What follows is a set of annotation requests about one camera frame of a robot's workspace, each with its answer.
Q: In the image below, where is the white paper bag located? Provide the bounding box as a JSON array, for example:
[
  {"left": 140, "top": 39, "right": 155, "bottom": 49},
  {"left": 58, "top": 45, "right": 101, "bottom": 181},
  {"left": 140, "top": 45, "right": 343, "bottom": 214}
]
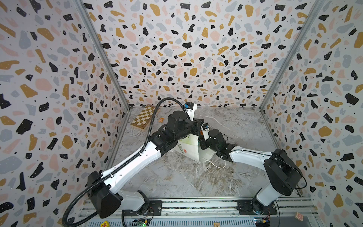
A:
[{"left": 173, "top": 134, "right": 226, "bottom": 169}]

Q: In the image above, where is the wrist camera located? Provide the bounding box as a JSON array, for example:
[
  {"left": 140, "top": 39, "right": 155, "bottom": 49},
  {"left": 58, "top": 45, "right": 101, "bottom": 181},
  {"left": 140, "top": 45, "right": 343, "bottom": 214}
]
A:
[
  {"left": 184, "top": 102, "right": 198, "bottom": 122},
  {"left": 201, "top": 123, "right": 210, "bottom": 141}
]

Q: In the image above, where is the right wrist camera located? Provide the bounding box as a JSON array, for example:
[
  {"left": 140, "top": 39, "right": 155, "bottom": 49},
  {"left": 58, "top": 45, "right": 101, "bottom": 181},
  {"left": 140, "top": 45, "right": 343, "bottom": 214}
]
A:
[{"left": 201, "top": 123, "right": 210, "bottom": 141}]

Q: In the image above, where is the pink wooden block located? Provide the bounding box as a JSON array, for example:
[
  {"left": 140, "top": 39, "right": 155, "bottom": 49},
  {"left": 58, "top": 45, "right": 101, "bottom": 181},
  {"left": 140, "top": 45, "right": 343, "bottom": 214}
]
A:
[{"left": 295, "top": 212, "right": 304, "bottom": 222}]

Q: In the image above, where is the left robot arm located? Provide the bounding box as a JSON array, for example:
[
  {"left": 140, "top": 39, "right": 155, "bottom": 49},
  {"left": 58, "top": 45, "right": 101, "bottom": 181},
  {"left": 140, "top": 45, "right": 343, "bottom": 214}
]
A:
[{"left": 88, "top": 111, "right": 204, "bottom": 218}]

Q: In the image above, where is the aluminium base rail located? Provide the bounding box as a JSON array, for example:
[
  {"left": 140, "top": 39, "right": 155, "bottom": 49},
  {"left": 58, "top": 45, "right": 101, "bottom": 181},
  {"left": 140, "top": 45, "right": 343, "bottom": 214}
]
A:
[{"left": 84, "top": 197, "right": 324, "bottom": 227}]

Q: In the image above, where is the black corrugated cable conduit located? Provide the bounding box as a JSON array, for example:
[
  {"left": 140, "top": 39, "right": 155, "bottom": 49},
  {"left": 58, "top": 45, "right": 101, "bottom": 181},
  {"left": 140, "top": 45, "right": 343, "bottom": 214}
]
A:
[{"left": 61, "top": 97, "right": 188, "bottom": 227}]

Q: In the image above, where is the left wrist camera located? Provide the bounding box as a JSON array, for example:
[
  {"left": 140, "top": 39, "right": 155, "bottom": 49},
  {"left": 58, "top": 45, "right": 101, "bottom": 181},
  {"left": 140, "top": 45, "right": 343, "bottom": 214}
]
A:
[{"left": 184, "top": 102, "right": 198, "bottom": 122}]

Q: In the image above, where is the green circuit board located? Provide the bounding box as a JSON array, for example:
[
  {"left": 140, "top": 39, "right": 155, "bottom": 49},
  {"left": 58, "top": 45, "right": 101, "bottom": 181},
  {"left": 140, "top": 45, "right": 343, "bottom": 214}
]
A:
[{"left": 130, "top": 219, "right": 150, "bottom": 227}]

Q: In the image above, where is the wooden chessboard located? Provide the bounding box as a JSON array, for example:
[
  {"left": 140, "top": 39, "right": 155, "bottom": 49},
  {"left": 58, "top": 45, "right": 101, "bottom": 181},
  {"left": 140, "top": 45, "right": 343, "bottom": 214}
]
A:
[{"left": 130, "top": 105, "right": 155, "bottom": 131}]

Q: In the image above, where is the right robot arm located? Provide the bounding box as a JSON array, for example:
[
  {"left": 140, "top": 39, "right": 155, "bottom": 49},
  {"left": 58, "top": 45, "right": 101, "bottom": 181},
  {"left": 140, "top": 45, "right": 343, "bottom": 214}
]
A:
[{"left": 199, "top": 129, "right": 303, "bottom": 215}]

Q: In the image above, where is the yellow block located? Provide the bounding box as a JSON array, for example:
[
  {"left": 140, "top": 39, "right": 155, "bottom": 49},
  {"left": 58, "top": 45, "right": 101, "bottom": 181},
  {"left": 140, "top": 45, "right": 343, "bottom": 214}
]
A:
[{"left": 100, "top": 221, "right": 110, "bottom": 227}]

